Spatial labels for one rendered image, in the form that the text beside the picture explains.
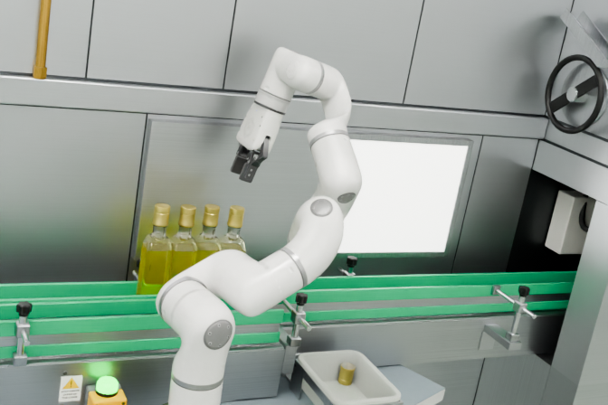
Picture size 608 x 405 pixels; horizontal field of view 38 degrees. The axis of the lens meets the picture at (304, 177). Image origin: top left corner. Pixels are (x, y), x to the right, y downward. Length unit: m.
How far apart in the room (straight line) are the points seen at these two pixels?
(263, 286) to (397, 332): 0.75
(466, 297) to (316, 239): 0.84
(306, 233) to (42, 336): 0.58
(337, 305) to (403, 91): 0.57
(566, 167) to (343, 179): 0.94
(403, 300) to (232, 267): 0.75
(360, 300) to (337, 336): 0.11
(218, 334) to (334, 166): 0.42
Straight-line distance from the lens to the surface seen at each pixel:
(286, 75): 1.87
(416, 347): 2.34
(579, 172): 2.48
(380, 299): 2.23
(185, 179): 2.07
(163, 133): 2.02
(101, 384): 1.86
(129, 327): 1.88
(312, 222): 1.64
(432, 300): 2.33
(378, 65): 2.23
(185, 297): 1.59
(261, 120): 1.91
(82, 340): 1.87
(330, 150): 1.75
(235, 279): 1.61
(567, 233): 2.70
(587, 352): 2.48
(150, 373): 1.93
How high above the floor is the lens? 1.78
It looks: 15 degrees down
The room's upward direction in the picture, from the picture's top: 10 degrees clockwise
